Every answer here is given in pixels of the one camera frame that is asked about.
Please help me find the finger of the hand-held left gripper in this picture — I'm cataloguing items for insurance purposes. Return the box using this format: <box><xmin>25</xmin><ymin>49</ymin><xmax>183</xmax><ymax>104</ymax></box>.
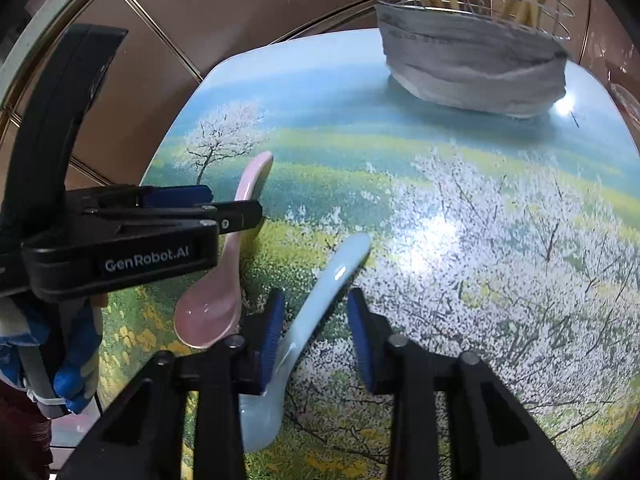
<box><xmin>82</xmin><ymin>184</ymin><xmax>214</xmax><ymax>209</ymax></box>
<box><xmin>100</xmin><ymin>199</ymin><xmax>264</xmax><ymax>234</ymax></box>

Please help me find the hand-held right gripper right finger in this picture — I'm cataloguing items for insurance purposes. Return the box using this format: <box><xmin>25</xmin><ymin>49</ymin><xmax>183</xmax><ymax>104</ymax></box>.
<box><xmin>347</xmin><ymin>287</ymin><xmax>576</xmax><ymax>480</ymax></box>

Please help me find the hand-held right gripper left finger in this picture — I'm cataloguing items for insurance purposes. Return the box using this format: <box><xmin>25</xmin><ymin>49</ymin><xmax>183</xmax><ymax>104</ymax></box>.
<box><xmin>57</xmin><ymin>290</ymin><xmax>287</xmax><ymax>480</ymax></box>

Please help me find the light blue ceramic spoon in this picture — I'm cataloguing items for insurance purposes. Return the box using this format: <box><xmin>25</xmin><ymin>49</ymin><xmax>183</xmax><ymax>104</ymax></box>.
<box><xmin>237</xmin><ymin>232</ymin><xmax>373</xmax><ymax>453</ymax></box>

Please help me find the pink ceramic spoon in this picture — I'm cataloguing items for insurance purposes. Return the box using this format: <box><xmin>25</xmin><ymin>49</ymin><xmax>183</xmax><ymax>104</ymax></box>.
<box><xmin>173</xmin><ymin>151</ymin><xmax>274</xmax><ymax>351</ymax></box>

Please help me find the wire utensil holder grey base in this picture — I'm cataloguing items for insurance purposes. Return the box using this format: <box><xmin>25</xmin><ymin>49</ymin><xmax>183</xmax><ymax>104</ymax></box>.
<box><xmin>372</xmin><ymin>0</ymin><xmax>573</xmax><ymax>118</ymax></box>

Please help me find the person's left forearm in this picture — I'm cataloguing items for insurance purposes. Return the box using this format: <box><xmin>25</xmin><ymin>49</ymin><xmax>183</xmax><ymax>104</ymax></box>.
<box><xmin>0</xmin><ymin>385</ymin><xmax>53</xmax><ymax>480</ymax></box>

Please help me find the person's left hand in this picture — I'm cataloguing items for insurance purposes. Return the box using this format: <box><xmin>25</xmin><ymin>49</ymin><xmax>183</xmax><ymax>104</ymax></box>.
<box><xmin>0</xmin><ymin>294</ymin><xmax>107</xmax><ymax>414</ymax></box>

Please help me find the white kitchen countertop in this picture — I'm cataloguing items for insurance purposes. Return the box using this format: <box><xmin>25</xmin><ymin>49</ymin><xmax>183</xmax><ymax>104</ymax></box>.
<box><xmin>0</xmin><ymin>0</ymin><xmax>143</xmax><ymax>106</ymax></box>

